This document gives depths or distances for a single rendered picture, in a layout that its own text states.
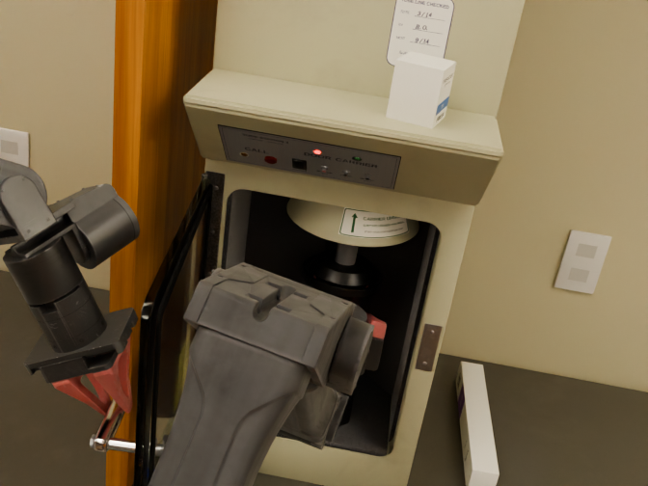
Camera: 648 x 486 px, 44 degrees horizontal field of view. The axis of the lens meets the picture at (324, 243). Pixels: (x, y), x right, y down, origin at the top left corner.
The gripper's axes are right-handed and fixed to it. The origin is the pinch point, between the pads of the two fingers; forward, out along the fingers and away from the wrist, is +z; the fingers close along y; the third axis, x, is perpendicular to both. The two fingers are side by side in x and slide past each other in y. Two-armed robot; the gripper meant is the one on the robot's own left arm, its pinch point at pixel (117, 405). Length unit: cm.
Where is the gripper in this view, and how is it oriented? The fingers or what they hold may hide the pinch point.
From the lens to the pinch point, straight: 87.8
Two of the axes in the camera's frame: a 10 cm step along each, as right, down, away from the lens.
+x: -0.4, 4.6, -8.9
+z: 3.0, 8.5, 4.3
